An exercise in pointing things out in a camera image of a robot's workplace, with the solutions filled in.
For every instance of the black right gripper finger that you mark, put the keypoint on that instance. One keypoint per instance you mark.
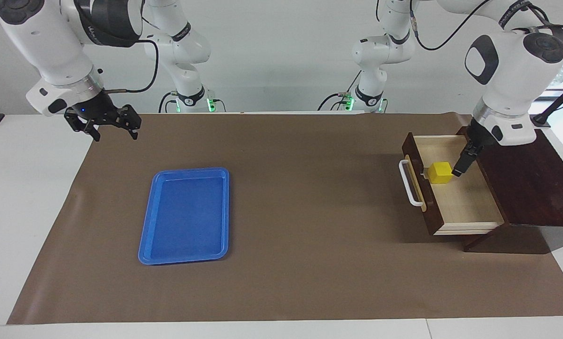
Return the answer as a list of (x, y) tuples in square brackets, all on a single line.
[(92, 131), (131, 120)]

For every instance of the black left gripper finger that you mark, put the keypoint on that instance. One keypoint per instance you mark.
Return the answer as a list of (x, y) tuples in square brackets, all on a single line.
[(425, 174), (465, 162)]

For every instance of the brown table mat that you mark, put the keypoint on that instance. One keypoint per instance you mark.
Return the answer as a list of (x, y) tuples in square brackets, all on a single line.
[(309, 235)]

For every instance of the black clamp stand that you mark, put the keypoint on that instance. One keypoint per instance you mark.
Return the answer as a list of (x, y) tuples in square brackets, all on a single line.
[(557, 102)]

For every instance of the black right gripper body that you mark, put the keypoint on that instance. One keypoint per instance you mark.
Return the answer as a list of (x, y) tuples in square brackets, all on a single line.
[(95, 112)]

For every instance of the dark brown wooden cabinet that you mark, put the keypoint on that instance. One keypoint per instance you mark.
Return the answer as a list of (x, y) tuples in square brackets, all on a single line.
[(531, 188)]

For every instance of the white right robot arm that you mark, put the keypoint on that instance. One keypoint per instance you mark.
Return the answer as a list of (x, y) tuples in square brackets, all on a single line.
[(50, 47)]

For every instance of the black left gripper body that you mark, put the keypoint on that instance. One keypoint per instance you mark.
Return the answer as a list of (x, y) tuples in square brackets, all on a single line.
[(479, 136)]

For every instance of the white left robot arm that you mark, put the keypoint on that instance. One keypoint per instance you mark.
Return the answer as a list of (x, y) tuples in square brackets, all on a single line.
[(512, 56)]

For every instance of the wooden drawer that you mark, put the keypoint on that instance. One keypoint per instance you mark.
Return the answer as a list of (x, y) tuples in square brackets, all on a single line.
[(465, 202)]

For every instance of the yellow cube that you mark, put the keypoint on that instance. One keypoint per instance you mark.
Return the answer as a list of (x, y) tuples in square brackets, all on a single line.
[(440, 173)]

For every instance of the blue plastic tray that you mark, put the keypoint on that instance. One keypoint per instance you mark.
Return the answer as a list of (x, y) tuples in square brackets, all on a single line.
[(184, 216)]

